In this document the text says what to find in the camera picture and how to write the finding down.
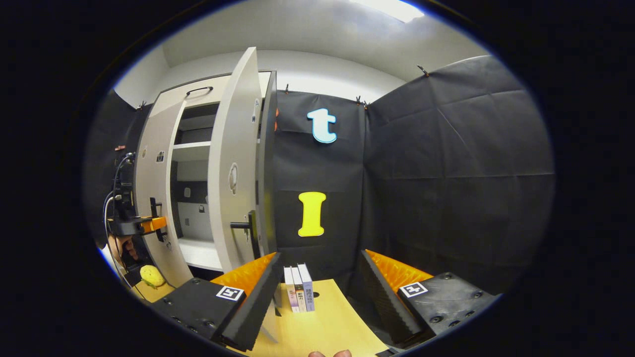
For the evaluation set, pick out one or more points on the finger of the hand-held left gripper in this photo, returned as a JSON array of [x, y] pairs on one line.
[[129, 227]]

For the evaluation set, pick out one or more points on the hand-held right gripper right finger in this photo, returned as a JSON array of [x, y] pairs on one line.
[[384, 302]]

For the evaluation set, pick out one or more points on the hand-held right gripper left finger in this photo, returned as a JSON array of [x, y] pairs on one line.
[[258, 302]]

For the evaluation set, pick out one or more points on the beige shoe cabinet door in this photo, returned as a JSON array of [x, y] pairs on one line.
[[154, 178], [223, 198]]

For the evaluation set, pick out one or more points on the double-door shoe cabinet frame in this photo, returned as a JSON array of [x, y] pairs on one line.
[[268, 173]]

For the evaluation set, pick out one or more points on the beige cabinet drawer front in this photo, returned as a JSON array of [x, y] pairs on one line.
[[176, 96]]

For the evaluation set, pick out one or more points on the pink and white book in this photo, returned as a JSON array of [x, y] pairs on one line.
[[289, 290]]

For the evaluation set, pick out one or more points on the white spine book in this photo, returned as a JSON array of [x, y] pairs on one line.
[[299, 292]]

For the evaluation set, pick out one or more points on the yellow plush toy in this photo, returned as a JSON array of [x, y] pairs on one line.
[[153, 276]]

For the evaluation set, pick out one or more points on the black backdrop cloth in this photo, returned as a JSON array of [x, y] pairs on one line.
[[421, 173]]

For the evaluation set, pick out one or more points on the long ceiling light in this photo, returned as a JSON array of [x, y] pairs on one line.
[[389, 9]]

